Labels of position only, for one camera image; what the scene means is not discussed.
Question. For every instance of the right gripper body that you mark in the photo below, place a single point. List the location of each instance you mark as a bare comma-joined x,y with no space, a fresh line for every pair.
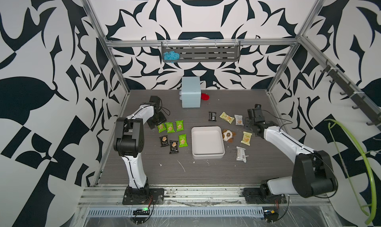
247,124

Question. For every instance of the blue crumpled cloth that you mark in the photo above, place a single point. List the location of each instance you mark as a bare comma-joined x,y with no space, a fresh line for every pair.
171,56

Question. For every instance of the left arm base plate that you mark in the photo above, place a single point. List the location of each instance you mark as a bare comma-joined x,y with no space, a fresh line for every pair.
143,196

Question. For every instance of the black cookie packet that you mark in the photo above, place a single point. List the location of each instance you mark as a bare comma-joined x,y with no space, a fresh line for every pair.
164,141
173,147

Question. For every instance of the white cookie packet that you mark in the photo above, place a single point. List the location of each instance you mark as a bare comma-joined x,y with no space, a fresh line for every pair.
239,120

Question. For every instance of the light blue drawer box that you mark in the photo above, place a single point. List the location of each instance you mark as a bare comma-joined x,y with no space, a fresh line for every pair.
190,92

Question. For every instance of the black barcode snack packet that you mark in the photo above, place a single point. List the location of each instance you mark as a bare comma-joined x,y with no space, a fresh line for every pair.
211,116

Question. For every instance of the clear snack packet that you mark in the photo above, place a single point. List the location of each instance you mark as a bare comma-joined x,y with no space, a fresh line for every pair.
241,154

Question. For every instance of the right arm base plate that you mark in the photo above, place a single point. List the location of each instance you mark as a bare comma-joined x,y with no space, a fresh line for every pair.
259,195

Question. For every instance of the white storage box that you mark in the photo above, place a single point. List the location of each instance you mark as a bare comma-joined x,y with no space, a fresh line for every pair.
207,143

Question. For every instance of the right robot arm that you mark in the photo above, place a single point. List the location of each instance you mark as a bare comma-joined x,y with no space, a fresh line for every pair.
312,174

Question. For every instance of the brown white plush toy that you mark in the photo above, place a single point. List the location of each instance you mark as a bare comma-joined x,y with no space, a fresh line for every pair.
228,135

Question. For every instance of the grey wall shelf rack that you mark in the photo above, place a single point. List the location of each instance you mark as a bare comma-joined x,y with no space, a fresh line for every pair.
209,51

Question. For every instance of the cream cookie packet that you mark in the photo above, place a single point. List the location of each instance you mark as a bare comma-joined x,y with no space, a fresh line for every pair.
226,117

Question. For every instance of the black hook rail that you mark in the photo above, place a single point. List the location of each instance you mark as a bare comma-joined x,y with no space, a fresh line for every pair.
350,90

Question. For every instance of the green cookie packet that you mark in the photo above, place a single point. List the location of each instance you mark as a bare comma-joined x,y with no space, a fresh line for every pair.
179,125
170,127
161,128
183,140
246,138

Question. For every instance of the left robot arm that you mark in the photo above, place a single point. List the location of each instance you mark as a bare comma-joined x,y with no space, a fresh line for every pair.
129,143

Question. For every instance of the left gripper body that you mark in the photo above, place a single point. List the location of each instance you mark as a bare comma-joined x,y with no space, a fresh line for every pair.
157,120

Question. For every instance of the red small object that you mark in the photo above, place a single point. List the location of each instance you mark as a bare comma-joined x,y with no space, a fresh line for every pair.
205,97

